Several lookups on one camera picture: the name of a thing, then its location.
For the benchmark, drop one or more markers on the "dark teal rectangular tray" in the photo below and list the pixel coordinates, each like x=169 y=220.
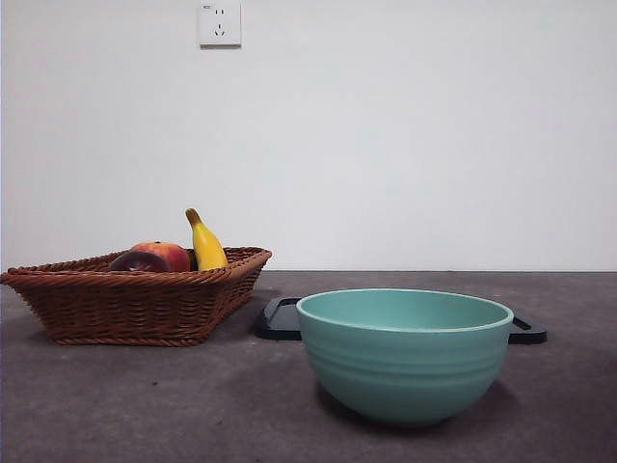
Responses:
x=277 y=320

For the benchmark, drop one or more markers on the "mint green bowl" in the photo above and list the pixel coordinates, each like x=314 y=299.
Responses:
x=405 y=376

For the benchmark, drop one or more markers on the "brown wicker basket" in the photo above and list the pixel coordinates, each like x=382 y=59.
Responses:
x=130 y=308

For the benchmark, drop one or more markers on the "red yellow apple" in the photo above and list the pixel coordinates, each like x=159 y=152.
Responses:
x=173 y=253

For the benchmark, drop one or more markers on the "yellow banana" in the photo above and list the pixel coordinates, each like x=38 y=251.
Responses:
x=208 y=251

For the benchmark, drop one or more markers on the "dark purple plum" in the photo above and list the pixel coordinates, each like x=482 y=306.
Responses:
x=137 y=263

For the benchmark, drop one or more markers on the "white wall socket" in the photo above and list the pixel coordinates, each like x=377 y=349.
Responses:
x=221 y=24

